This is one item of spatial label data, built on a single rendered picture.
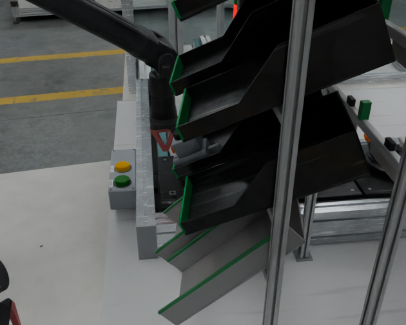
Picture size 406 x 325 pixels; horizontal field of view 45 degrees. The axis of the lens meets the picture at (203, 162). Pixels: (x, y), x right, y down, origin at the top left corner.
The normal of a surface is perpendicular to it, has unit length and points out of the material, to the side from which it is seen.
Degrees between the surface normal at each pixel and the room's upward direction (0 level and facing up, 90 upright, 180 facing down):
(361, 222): 90
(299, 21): 90
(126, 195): 90
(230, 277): 90
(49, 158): 0
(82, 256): 0
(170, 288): 0
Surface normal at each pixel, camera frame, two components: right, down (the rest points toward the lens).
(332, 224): 0.11, 0.52
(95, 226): 0.00, -0.85
